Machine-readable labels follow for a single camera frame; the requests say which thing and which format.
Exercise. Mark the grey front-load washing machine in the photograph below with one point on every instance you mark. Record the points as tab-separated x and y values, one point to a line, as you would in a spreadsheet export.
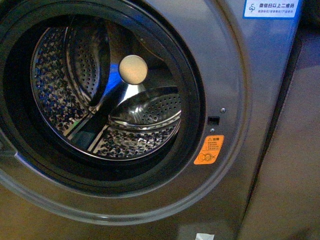
241	63

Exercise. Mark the white round drum hub cap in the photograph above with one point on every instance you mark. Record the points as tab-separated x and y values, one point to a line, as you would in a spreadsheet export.
133	69

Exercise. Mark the orange warning sticker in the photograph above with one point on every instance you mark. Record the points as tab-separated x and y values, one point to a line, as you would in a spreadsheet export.
210	150

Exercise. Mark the perforated steel washer drum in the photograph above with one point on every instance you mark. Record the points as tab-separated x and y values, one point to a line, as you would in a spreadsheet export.
79	93

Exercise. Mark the upper latch screw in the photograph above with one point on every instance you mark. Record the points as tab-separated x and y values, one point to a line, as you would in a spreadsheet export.
222	110

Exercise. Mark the small white bottom sticker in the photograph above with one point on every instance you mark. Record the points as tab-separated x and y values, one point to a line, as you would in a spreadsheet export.
204	236

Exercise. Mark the white blue QR label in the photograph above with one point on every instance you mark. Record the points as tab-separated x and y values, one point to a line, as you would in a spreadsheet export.
271	9

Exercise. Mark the black rubber door gasket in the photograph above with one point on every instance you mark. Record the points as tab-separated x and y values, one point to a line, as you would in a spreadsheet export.
21	24

